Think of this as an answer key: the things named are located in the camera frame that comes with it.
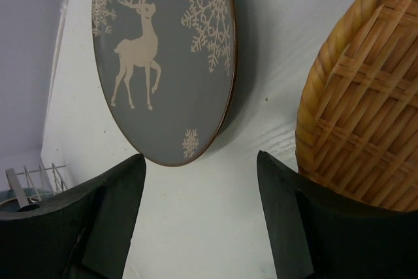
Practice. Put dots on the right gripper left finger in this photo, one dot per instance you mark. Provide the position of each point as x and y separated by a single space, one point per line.
84 232

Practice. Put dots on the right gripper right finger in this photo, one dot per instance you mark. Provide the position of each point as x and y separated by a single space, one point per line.
315 232

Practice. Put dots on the teal glazed plate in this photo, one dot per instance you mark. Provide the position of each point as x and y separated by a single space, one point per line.
9 202

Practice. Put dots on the grey deer plate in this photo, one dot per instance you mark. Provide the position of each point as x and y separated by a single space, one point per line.
167 69

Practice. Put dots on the woven bamboo plate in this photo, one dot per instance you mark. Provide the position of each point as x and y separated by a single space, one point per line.
356 131

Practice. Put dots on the wire dish rack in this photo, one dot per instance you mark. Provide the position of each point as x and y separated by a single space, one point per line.
49 179

